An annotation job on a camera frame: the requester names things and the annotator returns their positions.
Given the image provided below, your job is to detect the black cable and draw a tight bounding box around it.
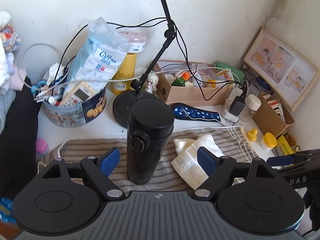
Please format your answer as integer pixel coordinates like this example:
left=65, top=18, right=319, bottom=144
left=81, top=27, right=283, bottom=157
left=51, top=17, right=247, bottom=102

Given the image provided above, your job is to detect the green orange capped bottle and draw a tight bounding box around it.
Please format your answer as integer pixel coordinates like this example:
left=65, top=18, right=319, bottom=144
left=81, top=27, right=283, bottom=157
left=171, top=72, right=190, bottom=87

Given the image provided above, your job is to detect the black desk lamp stand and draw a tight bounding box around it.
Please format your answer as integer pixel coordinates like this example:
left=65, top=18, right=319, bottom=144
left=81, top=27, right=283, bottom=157
left=112, top=0, right=177, bottom=129

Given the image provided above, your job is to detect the white terry cloth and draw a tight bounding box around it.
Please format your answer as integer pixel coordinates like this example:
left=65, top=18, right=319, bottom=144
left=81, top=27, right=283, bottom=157
left=171, top=134, right=223, bottom=190

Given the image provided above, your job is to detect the yellow capped small jar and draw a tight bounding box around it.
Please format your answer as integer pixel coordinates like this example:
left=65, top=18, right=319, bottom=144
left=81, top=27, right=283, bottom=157
left=260, top=132, right=277, bottom=152

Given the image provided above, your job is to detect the pink capped bottle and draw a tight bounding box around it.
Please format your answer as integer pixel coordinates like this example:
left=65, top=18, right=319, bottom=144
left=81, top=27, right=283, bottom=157
left=36, top=138, right=49, bottom=161

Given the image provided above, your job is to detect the brown cardboard box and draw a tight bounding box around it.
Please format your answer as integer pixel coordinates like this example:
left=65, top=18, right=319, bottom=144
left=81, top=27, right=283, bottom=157
left=153, top=60, right=232, bottom=106

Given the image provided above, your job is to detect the white capped bottle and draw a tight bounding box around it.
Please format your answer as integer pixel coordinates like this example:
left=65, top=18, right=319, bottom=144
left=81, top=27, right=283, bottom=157
left=243, top=94, right=261, bottom=122

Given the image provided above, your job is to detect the blue patterned pouch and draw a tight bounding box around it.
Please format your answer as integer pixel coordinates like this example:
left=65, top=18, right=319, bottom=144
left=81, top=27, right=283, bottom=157
left=171, top=102, right=223, bottom=126

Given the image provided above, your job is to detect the framed baby photo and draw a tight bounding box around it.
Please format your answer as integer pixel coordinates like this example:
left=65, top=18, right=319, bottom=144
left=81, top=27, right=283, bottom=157
left=243, top=29, right=319, bottom=112

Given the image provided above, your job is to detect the yellow rubber duck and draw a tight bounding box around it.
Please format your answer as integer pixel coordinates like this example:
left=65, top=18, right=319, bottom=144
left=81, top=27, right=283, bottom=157
left=247, top=128, right=258, bottom=141

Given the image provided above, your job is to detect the black garment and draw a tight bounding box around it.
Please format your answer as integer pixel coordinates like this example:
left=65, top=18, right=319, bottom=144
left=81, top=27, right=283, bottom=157
left=0, top=86, right=41, bottom=200

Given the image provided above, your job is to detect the blue white tissue pack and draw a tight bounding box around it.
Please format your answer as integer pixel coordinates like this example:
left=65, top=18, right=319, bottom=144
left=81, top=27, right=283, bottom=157
left=64, top=17, right=131, bottom=95

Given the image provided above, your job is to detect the round cookie tin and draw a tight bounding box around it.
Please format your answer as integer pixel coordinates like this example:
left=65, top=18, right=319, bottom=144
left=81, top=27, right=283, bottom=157
left=42, top=88, right=107, bottom=127

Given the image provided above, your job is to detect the black charger plug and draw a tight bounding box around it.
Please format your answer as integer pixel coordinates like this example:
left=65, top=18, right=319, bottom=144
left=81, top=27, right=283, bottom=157
left=229, top=96, right=245, bottom=116

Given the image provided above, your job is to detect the yellow cylindrical canister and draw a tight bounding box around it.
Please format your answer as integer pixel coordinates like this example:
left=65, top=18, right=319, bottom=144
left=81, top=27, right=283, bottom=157
left=111, top=53, right=137, bottom=95

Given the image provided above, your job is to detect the green pouch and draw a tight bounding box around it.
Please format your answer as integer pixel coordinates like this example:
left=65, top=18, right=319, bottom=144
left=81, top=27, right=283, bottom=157
left=214, top=61, right=245, bottom=82

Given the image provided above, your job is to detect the pink lidded cream jar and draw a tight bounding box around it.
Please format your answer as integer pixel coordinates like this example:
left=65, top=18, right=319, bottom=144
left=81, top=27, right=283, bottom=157
left=119, top=30, right=146, bottom=54

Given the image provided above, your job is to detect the small doll figurine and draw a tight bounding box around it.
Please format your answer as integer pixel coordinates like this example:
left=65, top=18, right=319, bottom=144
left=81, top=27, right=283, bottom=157
left=145, top=74, right=159, bottom=94

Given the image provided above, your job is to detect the white power strip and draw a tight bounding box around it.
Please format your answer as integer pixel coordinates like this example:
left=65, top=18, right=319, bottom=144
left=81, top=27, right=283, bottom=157
left=222, top=88, right=246, bottom=124

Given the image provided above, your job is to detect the small open cardboard box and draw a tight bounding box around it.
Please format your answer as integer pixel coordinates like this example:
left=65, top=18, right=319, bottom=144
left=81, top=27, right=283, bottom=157
left=253, top=93, right=295, bottom=138

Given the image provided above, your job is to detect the black thermos bottle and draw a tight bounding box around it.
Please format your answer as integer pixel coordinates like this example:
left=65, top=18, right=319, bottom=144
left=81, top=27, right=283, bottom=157
left=126, top=99, right=174, bottom=185

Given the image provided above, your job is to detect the white remote control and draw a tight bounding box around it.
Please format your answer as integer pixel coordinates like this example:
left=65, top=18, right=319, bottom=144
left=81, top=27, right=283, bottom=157
left=59, top=82, right=95, bottom=107

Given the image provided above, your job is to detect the pile of clothes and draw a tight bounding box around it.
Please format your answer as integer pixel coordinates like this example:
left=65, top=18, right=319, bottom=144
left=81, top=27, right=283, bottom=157
left=1, top=11, right=26, bottom=96

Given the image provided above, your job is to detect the striped beige towel mat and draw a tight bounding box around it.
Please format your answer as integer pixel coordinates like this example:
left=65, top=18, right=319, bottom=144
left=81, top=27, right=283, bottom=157
left=39, top=126, right=259, bottom=194

